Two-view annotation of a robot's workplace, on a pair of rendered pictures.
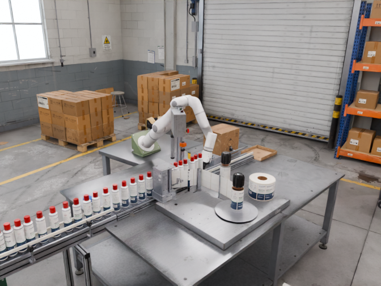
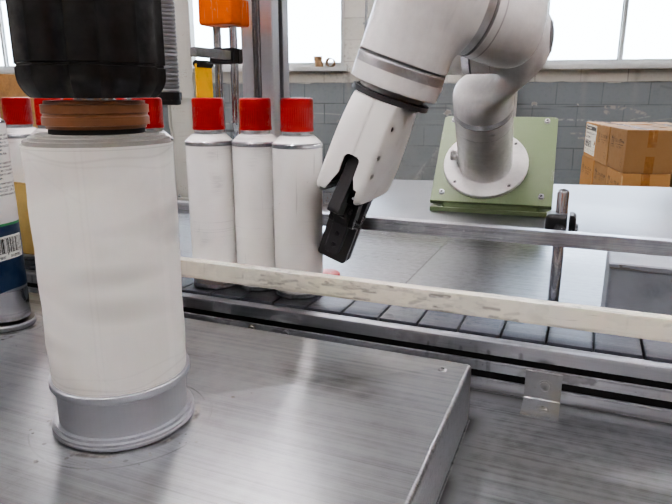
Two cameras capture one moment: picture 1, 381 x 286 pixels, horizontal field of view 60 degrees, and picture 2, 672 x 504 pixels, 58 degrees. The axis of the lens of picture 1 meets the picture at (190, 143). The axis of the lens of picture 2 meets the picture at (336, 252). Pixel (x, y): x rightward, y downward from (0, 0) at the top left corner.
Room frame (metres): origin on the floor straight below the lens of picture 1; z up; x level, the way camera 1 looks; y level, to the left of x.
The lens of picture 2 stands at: (2.46, -0.68, 1.09)
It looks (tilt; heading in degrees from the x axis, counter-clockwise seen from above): 15 degrees down; 67
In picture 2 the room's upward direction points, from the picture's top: straight up
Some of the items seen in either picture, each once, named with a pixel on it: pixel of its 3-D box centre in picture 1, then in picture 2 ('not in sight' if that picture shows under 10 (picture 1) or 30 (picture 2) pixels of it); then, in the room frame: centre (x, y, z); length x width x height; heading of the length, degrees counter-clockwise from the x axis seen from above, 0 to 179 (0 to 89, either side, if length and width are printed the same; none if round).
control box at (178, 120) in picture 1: (178, 122); not in sight; (2.60, 0.10, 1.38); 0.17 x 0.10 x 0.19; 10
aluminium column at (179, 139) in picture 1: (179, 143); (264, 31); (2.69, 0.10, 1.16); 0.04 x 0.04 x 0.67; 45
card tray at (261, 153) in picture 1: (258, 152); not in sight; (3.32, -0.74, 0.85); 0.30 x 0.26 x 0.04; 135
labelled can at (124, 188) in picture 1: (125, 193); not in sight; (2.11, 0.47, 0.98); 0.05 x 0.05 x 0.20
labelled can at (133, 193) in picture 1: (133, 190); not in sight; (2.16, 0.42, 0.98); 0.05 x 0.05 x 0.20
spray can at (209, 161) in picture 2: (191, 168); (212, 193); (2.59, -0.02, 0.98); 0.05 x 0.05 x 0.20
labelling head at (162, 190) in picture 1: (163, 182); not in sight; (2.25, 0.20, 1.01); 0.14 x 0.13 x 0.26; 135
